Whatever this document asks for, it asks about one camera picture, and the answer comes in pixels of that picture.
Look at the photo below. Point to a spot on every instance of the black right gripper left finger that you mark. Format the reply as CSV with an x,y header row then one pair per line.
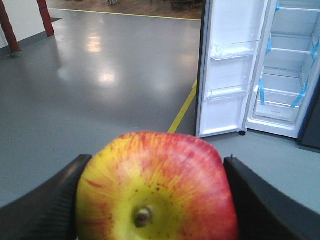
x,y
48,211

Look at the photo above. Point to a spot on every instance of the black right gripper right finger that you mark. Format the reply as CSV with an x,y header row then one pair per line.
x,y
264,212

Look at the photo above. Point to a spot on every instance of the red yellow apple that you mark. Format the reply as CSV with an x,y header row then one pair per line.
x,y
156,186

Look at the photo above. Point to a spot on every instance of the clear door bin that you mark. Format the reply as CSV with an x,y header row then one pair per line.
x,y
219,51
216,94

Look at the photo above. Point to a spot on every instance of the dark grey fridge neighbour door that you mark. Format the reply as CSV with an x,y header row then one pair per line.
x,y
309,134

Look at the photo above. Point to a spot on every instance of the white fridge body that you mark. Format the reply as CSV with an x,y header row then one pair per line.
x,y
288,67

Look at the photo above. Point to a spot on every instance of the middle clear door bin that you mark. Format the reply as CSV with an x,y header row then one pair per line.
x,y
216,94

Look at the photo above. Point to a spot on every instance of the red steel post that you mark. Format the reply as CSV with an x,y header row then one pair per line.
x,y
7,29

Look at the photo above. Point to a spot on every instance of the red steel column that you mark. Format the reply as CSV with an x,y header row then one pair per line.
x,y
46,18

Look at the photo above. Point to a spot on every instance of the upper clear door bin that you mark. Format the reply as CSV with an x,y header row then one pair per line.
x,y
219,51

